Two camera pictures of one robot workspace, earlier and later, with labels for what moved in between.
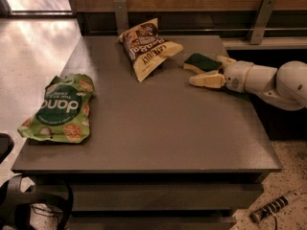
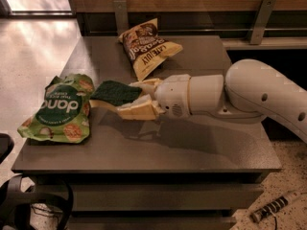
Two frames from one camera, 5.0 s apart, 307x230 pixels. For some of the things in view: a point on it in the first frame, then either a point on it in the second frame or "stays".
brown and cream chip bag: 146,48 stays
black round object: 7,145 stays
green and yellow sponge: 200,63 -> 115,93
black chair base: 15,204 stays
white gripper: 237,76 -> 173,94
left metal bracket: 121,15 stays
